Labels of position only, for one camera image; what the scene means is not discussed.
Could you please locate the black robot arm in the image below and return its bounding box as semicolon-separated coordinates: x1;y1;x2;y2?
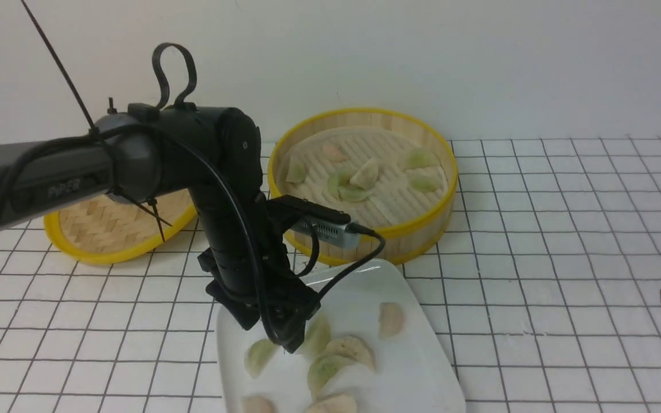
0;103;331;353

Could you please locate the white dumpling plate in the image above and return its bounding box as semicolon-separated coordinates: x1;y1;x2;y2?
305;393;359;413
325;335;377;373

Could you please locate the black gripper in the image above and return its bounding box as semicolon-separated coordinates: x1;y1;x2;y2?
197;192;322;354

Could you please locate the bamboo steamer lid yellow rim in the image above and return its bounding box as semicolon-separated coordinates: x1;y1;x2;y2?
44;190;197;265

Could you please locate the white dumpling plate bottom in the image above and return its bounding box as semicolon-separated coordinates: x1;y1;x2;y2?
305;393;359;413

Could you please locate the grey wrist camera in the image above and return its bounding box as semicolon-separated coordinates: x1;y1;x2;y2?
266;195;375;250

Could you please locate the green dumpling plate lower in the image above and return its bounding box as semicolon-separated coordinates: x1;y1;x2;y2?
306;354;356;400

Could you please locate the pink dumpling plate bottom-left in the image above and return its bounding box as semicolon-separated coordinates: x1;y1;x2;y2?
241;395;276;413

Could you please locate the bamboo steamer basket yellow rim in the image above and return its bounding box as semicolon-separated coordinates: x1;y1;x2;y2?
267;108;458;264

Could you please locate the pink dumpling in steamer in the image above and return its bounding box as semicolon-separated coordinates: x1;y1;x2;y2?
321;143;347;163

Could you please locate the pink dumpling plate right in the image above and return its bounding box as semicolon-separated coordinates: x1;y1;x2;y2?
378;302;406;340

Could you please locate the beige mesh steamer liner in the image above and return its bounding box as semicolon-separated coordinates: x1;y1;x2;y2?
273;126;452;228

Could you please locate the green dumpling steamer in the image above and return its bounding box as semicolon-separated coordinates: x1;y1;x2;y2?
327;168;355;200
285;158;307;185
407;174;442;193
401;148;439;170
244;339;278;379

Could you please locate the green dumpling plate centre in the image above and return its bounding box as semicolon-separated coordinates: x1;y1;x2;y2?
297;313;332;359

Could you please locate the black cable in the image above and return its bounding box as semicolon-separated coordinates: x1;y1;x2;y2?
0;123;386;413

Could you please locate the green dumpling under white one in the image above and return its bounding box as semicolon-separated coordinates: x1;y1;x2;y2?
337;185;371;203

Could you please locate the white dumpling plate centre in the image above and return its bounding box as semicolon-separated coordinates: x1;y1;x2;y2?
325;335;377;373

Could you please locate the white square plate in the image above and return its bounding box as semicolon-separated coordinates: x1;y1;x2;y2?
215;259;466;412

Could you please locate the green dumpling plate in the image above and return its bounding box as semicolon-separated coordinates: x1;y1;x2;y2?
306;354;356;400
297;313;332;359

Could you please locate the white dumpling steamer centre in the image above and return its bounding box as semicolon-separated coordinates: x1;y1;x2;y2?
349;158;379;190

